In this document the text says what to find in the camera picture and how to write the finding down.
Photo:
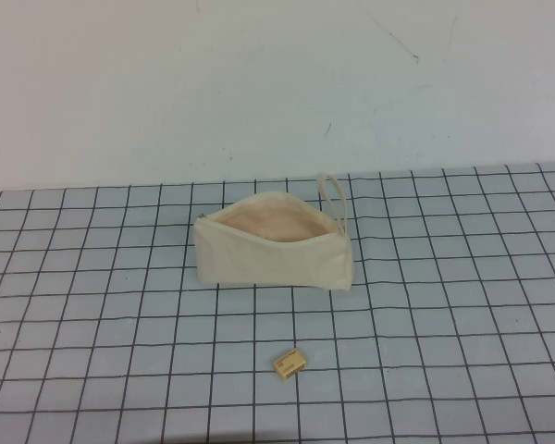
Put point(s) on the small yellow eraser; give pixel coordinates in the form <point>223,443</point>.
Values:
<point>289,360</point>

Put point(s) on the cream fabric pencil case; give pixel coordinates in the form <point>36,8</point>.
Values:
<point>268,263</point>

